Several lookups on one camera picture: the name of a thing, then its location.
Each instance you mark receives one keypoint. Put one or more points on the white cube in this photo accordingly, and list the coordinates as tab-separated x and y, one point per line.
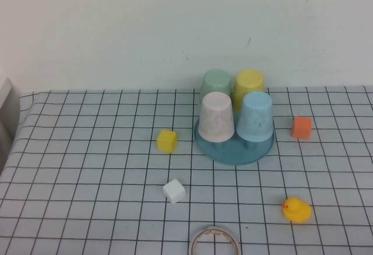
174	192

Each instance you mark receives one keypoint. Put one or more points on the light blue plastic cup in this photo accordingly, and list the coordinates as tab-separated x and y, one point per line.
255	115

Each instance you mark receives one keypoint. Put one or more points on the orange cube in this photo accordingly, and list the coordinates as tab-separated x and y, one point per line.
301	127

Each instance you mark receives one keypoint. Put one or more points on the grey checkered tablecloth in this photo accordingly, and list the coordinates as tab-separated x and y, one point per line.
87	150

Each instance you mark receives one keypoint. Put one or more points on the pale pink plastic cup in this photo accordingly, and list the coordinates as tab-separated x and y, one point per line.
216	118

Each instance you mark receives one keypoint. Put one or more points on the yellow rubber duck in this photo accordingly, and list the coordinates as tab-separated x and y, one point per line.
297	212

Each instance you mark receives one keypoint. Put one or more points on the blue cup stand tray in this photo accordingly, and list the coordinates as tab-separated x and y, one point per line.
233	155

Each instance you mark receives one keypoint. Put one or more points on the yellow plastic cup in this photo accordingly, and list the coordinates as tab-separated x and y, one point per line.
249	83

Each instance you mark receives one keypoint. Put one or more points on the mint green plastic cup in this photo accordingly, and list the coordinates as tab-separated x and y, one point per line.
216	81

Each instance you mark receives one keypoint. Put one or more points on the clear tape roll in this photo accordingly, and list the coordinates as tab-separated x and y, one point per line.
193	241

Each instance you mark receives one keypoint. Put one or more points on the yellow cube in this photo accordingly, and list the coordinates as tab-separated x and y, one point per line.
166	141

